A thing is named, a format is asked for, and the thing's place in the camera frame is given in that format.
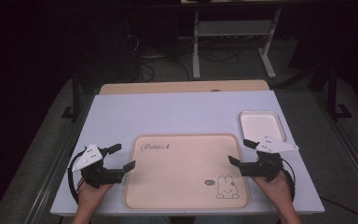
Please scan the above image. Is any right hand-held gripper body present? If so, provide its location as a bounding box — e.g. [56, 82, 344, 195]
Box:
[238, 135, 300, 183]

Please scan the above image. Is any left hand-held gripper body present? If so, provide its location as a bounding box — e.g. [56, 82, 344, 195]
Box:
[71, 143, 126, 189]

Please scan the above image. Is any person's left hand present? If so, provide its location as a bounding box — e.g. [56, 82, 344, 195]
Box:
[77, 179, 115, 216]

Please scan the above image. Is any person's right hand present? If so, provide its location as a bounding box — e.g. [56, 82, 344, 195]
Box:
[252, 172, 295, 214]

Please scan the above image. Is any small white tray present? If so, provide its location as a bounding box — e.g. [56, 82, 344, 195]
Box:
[239, 110, 287, 145]

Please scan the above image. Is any large pink rabbit print tray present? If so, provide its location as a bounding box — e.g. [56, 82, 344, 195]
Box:
[123, 133, 251, 211]

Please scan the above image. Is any black metal stand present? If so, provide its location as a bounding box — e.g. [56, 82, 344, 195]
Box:
[61, 71, 82, 122]
[327, 66, 353, 120]

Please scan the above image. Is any beige wooden table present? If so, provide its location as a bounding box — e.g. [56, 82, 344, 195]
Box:
[99, 79, 270, 95]

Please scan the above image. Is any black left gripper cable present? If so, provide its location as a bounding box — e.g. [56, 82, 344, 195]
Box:
[67, 148, 88, 206]

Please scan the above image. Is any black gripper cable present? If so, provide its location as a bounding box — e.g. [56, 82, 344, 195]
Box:
[67, 148, 88, 206]
[279, 158, 296, 203]

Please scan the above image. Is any grey metal floor rail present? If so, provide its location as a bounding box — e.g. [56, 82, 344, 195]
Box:
[22, 96, 94, 224]
[315, 92, 358, 200]

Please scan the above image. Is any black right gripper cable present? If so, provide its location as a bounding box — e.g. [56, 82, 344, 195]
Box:
[279, 158, 296, 203]

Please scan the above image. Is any tangle of black floor cables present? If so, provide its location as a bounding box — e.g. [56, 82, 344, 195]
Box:
[124, 15, 191, 83]

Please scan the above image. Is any black floor cable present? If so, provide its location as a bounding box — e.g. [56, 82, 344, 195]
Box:
[320, 196, 358, 224]

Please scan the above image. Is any white metal desk frame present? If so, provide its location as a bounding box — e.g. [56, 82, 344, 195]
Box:
[191, 8, 282, 80]

